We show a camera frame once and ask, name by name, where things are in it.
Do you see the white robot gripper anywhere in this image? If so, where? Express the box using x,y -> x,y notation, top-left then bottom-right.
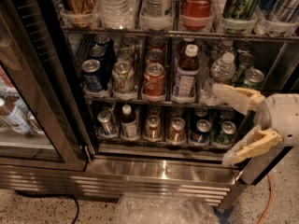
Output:
212,83 -> 299,165

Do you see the blue label plastic bottle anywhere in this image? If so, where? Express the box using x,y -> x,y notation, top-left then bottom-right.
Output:
171,44 -> 199,104

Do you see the green can bottom shelf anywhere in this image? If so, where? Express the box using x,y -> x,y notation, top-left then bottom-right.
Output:
214,121 -> 236,147

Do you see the green can shelf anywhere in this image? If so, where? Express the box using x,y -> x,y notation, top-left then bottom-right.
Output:
222,0 -> 259,34
214,121 -> 236,147

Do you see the front clear water bottle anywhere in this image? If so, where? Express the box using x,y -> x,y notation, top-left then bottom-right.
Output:
201,52 -> 235,105

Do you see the brown bottle behind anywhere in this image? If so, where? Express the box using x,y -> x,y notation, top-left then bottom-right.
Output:
175,38 -> 194,63

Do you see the green can top shelf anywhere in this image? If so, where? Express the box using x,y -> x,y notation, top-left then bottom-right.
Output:
222,0 -> 259,34

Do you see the small bottle bottom shelf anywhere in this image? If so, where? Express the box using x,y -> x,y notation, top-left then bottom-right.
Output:
121,105 -> 138,140

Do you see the large Coca-Cola bottle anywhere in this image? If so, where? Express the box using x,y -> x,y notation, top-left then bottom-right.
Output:
180,0 -> 212,30

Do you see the silver can bottom shelf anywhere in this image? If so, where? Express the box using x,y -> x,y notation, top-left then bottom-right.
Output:
97,111 -> 117,135

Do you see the white label bottle top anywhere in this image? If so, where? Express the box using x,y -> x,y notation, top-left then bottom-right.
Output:
139,0 -> 174,31

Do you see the steel fridge cabinet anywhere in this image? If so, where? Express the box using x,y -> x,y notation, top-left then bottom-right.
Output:
0,0 -> 299,208

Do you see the clear bottle top shelf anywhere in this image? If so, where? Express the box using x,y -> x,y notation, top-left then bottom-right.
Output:
99,0 -> 136,29

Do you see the gold can top shelf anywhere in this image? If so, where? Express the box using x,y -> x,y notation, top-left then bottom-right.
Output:
61,0 -> 97,27

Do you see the glass fridge door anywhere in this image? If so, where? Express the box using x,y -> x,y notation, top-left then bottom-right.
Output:
0,0 -> 86,171

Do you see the blue Pepsi can bottom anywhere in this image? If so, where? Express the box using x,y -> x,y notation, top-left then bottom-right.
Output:
191,119 -> 211,146

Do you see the front red soda can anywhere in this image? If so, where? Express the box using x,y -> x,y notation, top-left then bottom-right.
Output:
142,63 -> 166,103

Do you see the red soda can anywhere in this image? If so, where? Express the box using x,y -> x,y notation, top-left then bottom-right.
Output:
142,63 -> 166,103
145,49 -> 164,65

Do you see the front white green can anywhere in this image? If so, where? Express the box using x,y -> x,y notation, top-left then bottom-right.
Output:
112,61 -> 135,100

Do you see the clear plastic bag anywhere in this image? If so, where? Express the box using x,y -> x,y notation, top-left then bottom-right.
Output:
114,195 -> 220,224

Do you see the front blue soda can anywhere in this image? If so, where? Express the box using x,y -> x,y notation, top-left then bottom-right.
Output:
81,59 -> 107,92

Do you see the blue soda can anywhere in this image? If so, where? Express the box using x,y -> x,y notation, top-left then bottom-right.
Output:
89,46 -> 108,66
81,59 -> 107,92

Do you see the orange cable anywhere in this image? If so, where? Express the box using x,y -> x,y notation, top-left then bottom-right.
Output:
256,172 -> 275,224

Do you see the black cable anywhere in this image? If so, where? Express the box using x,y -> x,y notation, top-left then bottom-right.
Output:
13,189 -> 80,224

